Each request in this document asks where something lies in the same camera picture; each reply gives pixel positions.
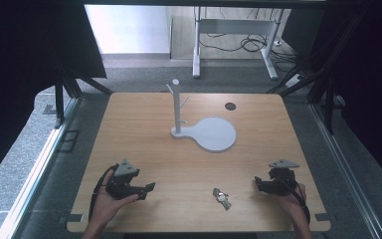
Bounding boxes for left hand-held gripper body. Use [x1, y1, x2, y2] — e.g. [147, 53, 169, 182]
[104, 158, 143, 201]

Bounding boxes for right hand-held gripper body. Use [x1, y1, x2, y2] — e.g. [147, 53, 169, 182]
[260, 158, 301, 195]

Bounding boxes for person's right hand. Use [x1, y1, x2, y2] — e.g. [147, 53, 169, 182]
[274, 182, 308, 222]

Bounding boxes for person's left hand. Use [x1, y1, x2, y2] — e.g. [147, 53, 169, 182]
[90, 178, 140, 231]

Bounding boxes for white stand with round tray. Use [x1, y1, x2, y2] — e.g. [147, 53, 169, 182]
[165, 78, 238, 153]

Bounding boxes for white power strip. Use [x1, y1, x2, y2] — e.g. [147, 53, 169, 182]
[285, 73, 304, 89]

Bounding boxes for black metal stand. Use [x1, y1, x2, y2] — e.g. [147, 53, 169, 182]
[267, 13, 372, 135]
[43, 59, 114, 129]

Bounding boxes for black curtain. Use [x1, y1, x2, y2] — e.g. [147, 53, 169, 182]
[281, 0, 382, 193]
[0, 0, 107, 192]

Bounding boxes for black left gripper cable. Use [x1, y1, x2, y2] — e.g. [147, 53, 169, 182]
[88, 163, 119, 221]

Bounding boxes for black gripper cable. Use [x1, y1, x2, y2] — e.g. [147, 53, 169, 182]
[88, 163, 119, 221]
[278, 177, 311, 224]

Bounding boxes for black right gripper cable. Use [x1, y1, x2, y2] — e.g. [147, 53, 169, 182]
[278, 177, 311, 224]

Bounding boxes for aluminium rail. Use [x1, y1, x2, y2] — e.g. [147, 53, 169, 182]
[308, 99, 382, 239]
[0, 98, 83, 239]

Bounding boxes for black floor cables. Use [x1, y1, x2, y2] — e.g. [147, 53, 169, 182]
[199, 8, 301, 73]

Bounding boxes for white desk frame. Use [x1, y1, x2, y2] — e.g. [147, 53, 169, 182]
[192, 6, 286, 81]

